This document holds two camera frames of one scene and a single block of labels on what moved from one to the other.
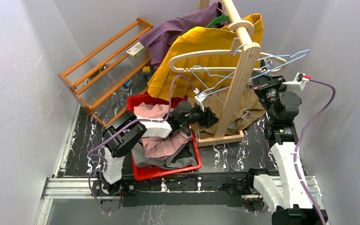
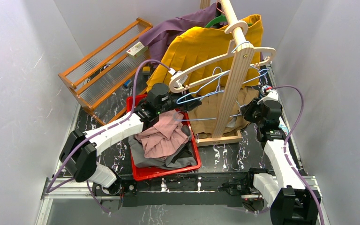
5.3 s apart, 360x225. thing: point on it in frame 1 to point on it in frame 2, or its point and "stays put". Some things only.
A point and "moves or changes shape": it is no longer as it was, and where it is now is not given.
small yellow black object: x=146 y=70 stays put
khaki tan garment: x=246 y=108 moves or changes shape
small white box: x=137 y=50 stays put
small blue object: x=127 y=83 stays put
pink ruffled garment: x=158 y=147 stays put
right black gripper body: x=272 y=83 to x=253 y=112
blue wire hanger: x=221 y=83 to x=240 y=106
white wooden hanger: x=235 y=51 to x=173 y=83
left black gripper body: x=206 y=116 to x=180 y=101
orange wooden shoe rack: x=117 y=71 stays put
